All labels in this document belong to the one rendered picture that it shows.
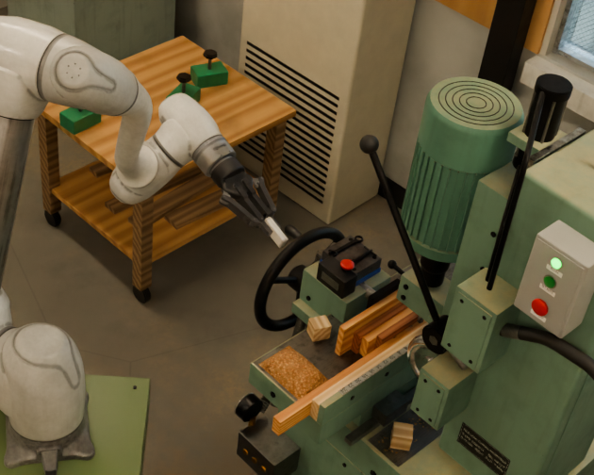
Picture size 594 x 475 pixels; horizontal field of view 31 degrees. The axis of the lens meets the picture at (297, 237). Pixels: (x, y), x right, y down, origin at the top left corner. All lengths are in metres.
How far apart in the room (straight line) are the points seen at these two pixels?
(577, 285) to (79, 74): 0.93
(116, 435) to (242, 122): 1.43
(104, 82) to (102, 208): 1.69
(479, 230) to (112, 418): 0.91
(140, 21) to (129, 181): 1.81
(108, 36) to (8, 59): 2.14
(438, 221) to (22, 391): 0.86
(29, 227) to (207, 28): 1.19
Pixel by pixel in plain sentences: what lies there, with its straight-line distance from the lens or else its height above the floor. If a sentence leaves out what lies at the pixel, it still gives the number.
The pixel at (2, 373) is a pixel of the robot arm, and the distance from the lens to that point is 2.20.
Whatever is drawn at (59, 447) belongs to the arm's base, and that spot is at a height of 0.73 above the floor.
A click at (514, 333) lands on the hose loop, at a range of 1.87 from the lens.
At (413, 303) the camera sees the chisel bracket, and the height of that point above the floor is 1.02.
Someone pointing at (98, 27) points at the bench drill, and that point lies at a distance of 4.14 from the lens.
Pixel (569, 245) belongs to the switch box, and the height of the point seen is 1.48.
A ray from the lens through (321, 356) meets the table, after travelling 2.25.
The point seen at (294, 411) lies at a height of 0.94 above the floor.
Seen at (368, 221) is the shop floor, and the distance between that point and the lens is 3.99.
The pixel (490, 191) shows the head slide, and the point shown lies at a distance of 1.90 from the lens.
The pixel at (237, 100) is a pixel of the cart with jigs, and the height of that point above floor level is 0.53.
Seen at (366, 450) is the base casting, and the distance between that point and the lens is 2.25.
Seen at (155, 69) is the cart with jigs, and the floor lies 0.53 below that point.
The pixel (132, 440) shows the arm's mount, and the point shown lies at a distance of 2.35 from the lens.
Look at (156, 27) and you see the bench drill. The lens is 4.34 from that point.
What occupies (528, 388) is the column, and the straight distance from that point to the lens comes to 2.00.
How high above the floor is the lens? 2.55
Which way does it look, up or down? 41 degrees down
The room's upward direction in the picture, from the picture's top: 8 degrees clockwise
